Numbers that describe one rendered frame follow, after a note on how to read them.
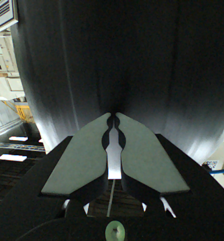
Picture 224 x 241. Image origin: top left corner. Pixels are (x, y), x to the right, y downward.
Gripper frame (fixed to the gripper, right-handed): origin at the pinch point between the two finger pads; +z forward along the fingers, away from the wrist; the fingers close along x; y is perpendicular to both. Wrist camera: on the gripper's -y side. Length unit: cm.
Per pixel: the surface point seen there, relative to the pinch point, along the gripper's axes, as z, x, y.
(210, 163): 19, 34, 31
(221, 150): 19.9, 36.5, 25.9
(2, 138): 797, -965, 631
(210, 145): 1.5, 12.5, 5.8
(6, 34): 65, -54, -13
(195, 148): 1.3, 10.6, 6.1
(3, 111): 921, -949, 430
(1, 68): 372, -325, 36
